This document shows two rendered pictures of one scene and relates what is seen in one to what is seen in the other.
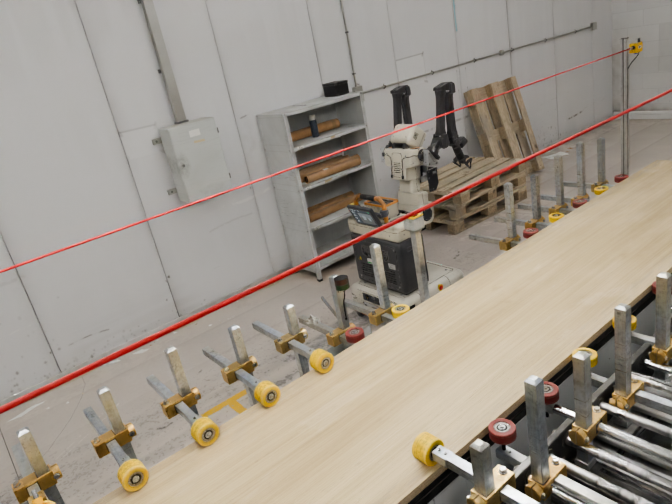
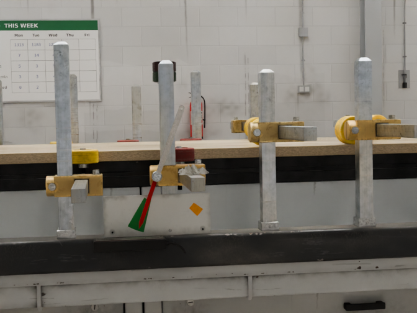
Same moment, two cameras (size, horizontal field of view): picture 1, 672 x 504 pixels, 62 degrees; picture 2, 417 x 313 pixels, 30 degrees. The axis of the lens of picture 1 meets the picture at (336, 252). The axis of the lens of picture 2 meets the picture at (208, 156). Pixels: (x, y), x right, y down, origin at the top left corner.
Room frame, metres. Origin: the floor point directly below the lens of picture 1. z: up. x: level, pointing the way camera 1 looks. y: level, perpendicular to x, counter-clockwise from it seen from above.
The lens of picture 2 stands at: (3.84, 1.00, 0.99)
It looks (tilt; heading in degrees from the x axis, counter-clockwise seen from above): 3 degrees down; 207
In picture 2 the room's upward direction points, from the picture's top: 1 degrees counter-clockwise
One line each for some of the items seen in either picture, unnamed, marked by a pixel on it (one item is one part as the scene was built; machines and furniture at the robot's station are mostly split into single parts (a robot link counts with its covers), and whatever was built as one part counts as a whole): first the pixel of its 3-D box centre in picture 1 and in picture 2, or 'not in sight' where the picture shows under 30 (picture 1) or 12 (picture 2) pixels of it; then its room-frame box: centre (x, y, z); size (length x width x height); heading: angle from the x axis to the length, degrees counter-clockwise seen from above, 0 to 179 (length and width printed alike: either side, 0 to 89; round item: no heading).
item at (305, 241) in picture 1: (326, 185); not in sight; (5.17, -0.04, 0.78); 0.90 x 0.45 x 1.55; 125
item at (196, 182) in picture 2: (328, 331); (187, 177); (2.23, 0.11, 0.84); 0.43 x 0.03 x 0.04; 35
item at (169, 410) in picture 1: (181, 401); not in sight; (1.75, 0.66, 0.95); 0.14 x 0.06 x 0.05; 125
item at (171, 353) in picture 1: (188, 403); not in sight; (1.76, 0.64, 0.93); 0.04 x 0.04 x 0.48; 35
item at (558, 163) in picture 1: (559, 193); not in sight; (3.19, -1.41, 0.92); 0.04 x 0.04 x 0.48; 35
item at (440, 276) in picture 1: (407, 290); not in sight; (3.87, -0.48, 0.16); 0.67 x 0.64 x 0.25; 124
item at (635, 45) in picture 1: (630, 116); not in sight; (3.63, -2.09, 1.20); 0.15 x 0.12 x 1.00; 125
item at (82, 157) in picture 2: (402, 318); (83, 169); (2.19, -0.23, 0.85); 0.08 x 0.08 x 0.11
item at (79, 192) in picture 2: (373, 313); (81, 187); (2.35, -0.11, 0.83); 0.43 x 0.03 x 0.04; 35
